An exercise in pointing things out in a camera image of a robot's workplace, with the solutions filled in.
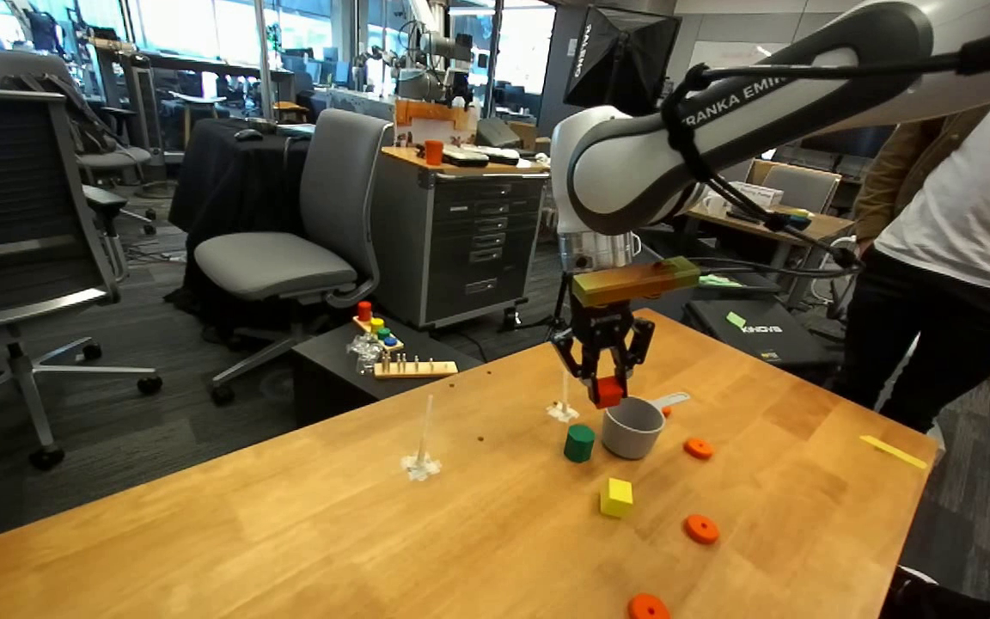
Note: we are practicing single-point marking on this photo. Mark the yellow tape strip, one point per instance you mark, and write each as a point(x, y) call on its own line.
point(894, 452)

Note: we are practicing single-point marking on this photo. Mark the black bag with green sticker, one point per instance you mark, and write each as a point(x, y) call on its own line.
point(764, 330)

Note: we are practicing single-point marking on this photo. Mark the crumpled clear plastic bag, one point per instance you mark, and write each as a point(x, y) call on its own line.
point(364, 356)

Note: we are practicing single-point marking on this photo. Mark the low black side table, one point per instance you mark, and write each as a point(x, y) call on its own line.
point(324, 374)

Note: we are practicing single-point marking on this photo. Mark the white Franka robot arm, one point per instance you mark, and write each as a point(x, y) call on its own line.
point(621, 175)

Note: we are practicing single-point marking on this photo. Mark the clear plastic peg stand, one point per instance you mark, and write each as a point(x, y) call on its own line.
point(561, 413)

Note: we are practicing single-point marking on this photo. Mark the black mesh office chair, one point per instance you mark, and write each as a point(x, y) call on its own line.
point(2, 195)

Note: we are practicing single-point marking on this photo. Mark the yellow cube block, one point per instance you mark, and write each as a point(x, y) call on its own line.
point(617, 500)

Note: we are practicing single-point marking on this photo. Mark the wooden background desk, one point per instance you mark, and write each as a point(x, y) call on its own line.
point(827, 224)

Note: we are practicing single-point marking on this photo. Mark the black softbox shade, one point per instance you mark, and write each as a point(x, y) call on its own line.
point(626, 63)

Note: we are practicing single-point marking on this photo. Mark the small orange cup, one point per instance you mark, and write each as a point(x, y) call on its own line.
point(436, 152)

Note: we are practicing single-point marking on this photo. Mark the wooden peg bar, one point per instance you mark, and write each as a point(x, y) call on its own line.
point(413, 368)

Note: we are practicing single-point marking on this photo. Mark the person in white shirt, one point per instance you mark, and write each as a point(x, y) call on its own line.
point(979, 208)

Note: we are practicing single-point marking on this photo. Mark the orange disc with hole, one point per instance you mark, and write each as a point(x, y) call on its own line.
point(704, 527)
point(698, 447)
point(648, 608)

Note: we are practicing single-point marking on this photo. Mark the green cylinder block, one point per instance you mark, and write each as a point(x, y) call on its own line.
point(579, 446)

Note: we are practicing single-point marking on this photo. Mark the gray drawer cabinet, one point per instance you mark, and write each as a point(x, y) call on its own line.
point(448, 245)

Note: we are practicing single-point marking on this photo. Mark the orange box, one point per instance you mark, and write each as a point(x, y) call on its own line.
point(432, 116)

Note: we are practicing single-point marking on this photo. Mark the person in brown jacket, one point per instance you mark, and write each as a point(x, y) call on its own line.
point(902, 175)

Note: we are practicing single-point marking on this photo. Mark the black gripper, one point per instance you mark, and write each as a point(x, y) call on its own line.
point(608, 330)

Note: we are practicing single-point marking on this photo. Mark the colourful stacking toy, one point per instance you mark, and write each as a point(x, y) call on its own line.
point(372, 330)

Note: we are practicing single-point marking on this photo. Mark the gray office chair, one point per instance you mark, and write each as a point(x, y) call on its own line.
point(341, 183)

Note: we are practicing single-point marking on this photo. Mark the clear wine glass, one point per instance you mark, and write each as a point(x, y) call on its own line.
point(421, 466)

